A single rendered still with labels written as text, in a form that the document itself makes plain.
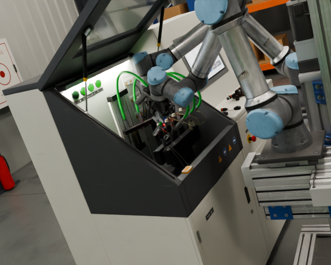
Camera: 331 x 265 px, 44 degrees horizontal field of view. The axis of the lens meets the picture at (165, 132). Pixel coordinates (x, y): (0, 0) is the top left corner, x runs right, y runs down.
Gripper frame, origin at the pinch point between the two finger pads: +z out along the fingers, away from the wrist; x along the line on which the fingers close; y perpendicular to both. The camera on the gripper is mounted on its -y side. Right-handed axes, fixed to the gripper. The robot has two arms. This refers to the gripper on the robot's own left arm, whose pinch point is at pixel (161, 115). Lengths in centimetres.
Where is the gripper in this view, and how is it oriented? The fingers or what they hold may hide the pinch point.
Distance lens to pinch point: 190.6
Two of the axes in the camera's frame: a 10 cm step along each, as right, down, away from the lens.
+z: 0.8, 4.6, 8.8
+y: 6.1, 6.8, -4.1
